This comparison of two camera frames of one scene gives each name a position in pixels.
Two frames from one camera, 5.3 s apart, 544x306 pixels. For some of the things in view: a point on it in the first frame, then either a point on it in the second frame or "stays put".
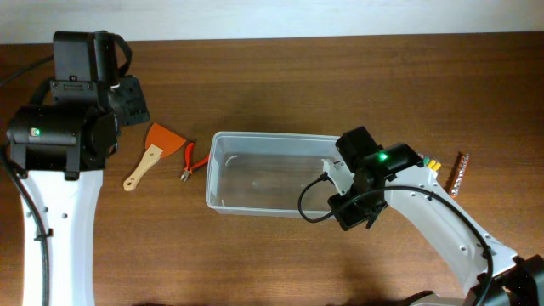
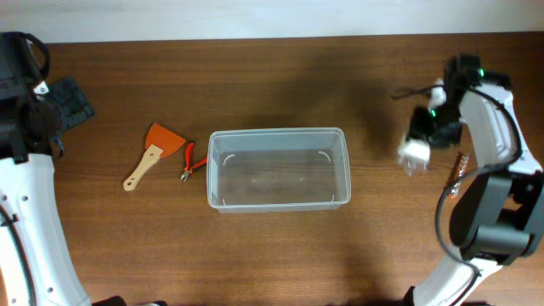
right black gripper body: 359,212 to 436,126
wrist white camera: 342,177 to 439,96
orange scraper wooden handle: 160,142 stays put
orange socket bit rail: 460,172 stays put
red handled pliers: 188,168 stays put
